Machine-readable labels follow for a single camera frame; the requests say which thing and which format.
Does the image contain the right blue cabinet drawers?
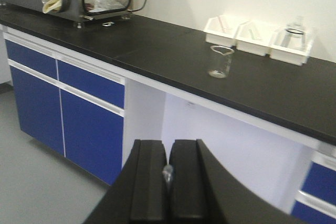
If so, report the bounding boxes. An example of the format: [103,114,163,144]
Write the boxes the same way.
[291,144,335,223]

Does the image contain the right white storage bin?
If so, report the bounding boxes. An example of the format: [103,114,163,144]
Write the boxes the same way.
[269,26,316,66]

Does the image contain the clear plastic pipette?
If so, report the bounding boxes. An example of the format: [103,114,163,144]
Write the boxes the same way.
[162,164,174,192]

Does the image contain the blue lab bench cabinet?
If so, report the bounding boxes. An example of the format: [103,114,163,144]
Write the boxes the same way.
[4,31,125,184]

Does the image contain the middle white storage bin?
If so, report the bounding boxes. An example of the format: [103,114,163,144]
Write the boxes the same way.
[236,20,281,56]

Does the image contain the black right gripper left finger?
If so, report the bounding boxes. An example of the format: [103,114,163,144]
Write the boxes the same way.
[84,140,168,223]

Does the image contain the white storage bin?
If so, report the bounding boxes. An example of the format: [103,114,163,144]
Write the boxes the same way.
[236,20,281,56]
[269,26,316,66]
[204,15,249,47]

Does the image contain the left white storage bin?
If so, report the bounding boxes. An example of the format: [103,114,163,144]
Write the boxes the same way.
[204,15,249,47]

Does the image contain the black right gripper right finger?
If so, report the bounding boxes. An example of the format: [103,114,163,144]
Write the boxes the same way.
[170,140,302,223]

